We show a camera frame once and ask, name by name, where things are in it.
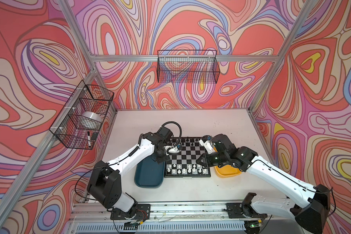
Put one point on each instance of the yellow plastic tray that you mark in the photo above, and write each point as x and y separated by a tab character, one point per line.
226	171

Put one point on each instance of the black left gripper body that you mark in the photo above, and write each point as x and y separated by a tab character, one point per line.
162	157

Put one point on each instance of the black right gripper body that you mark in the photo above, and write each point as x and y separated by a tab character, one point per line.
215	158

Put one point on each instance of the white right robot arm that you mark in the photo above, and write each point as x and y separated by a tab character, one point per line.
307	205

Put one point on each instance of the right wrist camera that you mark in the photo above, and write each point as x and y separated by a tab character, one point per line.
206	142

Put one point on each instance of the black white chess board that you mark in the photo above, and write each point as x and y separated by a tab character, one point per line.
184	164

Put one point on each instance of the black wire basket back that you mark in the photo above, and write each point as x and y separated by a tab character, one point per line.
187	66

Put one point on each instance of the black wire basket left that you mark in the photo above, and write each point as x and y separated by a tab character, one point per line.
71	128

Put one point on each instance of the black marker pen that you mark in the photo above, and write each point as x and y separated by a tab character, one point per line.
89	139

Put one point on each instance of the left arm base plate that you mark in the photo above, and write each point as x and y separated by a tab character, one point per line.
138	212

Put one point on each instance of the silver tape roll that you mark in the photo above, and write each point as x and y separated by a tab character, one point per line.
92	116

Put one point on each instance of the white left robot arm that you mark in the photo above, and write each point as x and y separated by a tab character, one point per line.
105	181

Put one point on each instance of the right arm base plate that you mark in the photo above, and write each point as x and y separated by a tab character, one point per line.
242	210

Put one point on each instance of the teal plastic tray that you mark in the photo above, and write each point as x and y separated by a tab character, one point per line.
149	174

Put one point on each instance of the black wire basket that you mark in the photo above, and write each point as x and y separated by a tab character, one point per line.
71	128
187	66

